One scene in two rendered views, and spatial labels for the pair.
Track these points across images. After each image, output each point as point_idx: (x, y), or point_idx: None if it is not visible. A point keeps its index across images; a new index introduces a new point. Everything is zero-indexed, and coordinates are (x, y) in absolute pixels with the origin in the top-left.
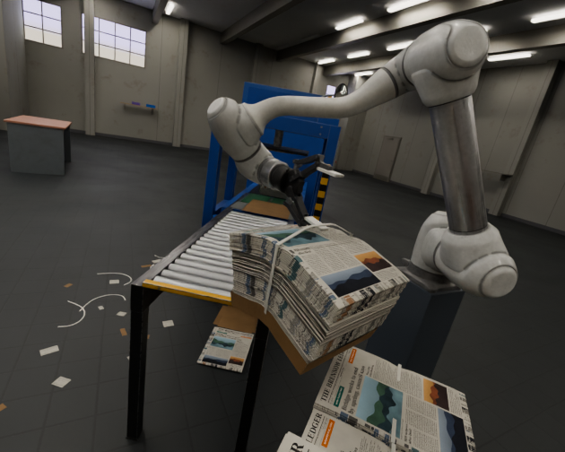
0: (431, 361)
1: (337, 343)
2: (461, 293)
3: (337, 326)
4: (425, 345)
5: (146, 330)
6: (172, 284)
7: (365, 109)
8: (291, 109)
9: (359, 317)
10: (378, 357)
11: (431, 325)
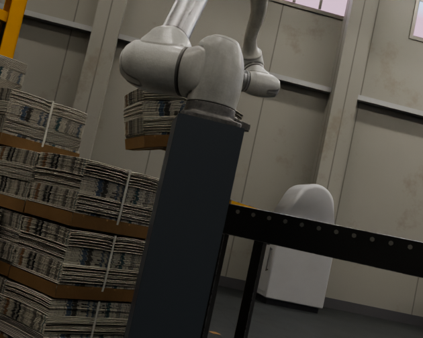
0: (152, 222)
1: (127, 127)
2: (176, 117)
3: (125, 111)
4: (158, 190)
5: (256, 263)
6: (256, 208)
7: (252, 4)
8: (245, 35)
9: (130, 109)
10: (142, 174)
11: (164, 160)
